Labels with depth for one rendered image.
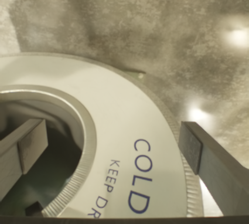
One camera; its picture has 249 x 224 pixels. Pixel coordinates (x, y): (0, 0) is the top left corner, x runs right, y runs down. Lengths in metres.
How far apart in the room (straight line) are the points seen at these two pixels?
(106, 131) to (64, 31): 0.77
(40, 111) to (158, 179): 0.57
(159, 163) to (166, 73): 0.82
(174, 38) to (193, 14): 0.16
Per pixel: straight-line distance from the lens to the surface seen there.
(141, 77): 1.22
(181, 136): 0.16
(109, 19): 1.10
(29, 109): 0.86
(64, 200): 0.49
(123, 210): 0.48
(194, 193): 0.54
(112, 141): 0.56
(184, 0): 1.11
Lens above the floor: 1.06
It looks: 50 degrees down
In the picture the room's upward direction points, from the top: 177 degrees counter-clockwise
